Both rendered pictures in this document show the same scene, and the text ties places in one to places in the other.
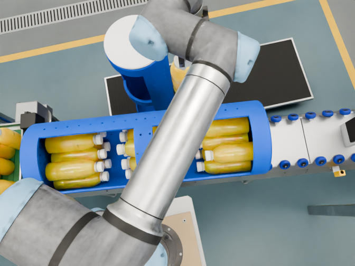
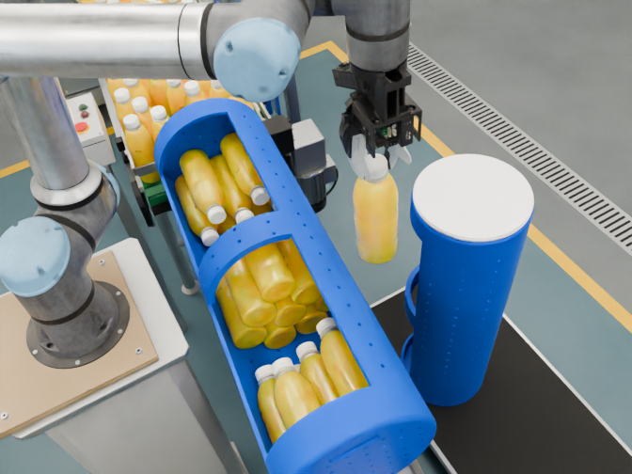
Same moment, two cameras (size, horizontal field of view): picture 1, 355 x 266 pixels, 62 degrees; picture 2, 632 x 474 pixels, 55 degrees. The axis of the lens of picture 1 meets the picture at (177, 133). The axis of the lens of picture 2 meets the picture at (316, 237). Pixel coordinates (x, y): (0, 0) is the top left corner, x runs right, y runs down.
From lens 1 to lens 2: 63 cm
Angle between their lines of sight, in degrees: 36
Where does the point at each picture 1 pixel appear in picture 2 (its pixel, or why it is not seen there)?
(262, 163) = (282, 460)
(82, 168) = (204, 188)
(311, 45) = not seen: outside the picture
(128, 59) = (431, 198)
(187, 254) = (79, 373)
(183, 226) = (128, 353)
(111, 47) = (442, 169)
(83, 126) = (262, 154)
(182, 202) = (174, 340)
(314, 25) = not seen: outside the picture
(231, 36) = (265, 12)
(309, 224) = not seen: outside the picture
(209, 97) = (156, 23)
